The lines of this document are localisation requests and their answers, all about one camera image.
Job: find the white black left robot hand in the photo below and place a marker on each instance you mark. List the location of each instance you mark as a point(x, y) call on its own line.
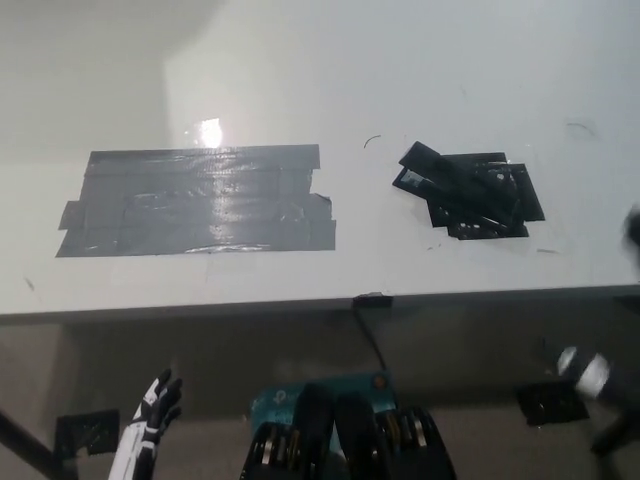
point(150, 417)

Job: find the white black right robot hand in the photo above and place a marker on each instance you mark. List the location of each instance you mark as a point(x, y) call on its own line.
point(585, 372)

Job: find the black stapler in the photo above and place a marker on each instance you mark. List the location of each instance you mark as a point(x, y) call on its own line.
point(450, 182)

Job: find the black tape patch on desk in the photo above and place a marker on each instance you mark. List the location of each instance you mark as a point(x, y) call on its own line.
point(525, 205)

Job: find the black teal robot torso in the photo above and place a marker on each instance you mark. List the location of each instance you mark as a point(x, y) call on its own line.
point(345, 430)

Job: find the black tape floor mark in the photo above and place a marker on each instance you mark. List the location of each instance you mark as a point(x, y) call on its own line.
point(550, 405)
point(87, 432)

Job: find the black table leg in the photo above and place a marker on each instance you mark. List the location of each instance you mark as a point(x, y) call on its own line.
point(25, 442)
point(617, 427)

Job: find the grey duct tape patch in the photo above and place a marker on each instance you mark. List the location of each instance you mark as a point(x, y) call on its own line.
point(200, 200)

